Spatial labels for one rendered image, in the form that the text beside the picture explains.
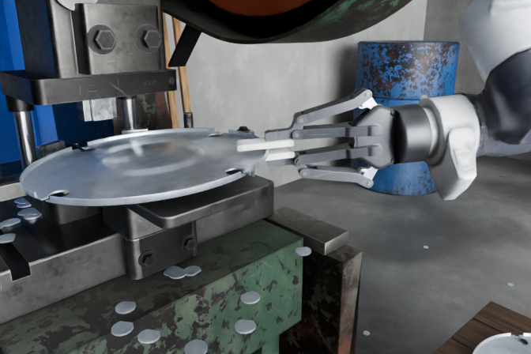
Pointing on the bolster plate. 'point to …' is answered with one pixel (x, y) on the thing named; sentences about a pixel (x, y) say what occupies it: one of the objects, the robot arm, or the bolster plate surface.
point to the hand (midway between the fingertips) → (265, 148)
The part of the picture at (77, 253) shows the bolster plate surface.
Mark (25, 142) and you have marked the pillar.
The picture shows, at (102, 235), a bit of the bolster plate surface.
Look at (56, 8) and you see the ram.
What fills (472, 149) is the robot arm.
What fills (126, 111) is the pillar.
